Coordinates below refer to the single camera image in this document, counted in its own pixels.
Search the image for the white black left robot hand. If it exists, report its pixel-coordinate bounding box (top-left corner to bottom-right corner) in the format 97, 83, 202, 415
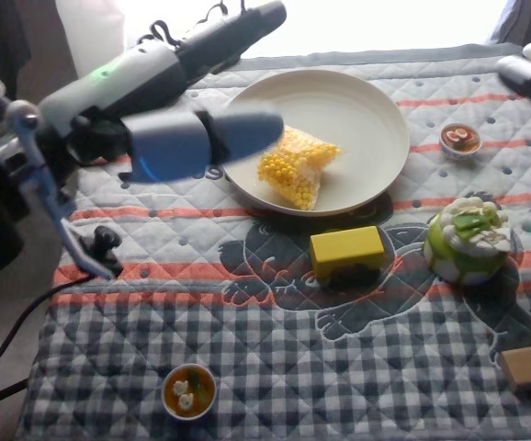
35, 0, 288, 185

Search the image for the green white toy cake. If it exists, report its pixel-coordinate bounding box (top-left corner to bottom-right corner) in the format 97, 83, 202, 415
424, 195, 513, 286

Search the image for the bag of yellow corn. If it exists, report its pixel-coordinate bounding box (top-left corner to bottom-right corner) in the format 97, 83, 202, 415
256, 126, 343, 212

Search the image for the white round plate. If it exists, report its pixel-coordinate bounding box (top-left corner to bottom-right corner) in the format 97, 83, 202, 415
221, 68, 412, 216

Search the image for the small bowl with toy egg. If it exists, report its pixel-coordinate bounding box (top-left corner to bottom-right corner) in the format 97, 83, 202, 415
438, 122, 483, 162

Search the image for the yellow rectangular block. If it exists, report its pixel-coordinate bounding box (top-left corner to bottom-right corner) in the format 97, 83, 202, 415
310, 224, 385, 288

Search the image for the small bowl of orange soup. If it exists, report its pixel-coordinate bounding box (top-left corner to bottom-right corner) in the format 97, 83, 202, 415
162, 362, 217, 420

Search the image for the grey quilt with printed bear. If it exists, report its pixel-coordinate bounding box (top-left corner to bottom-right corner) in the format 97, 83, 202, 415
15, 43, 531, 441

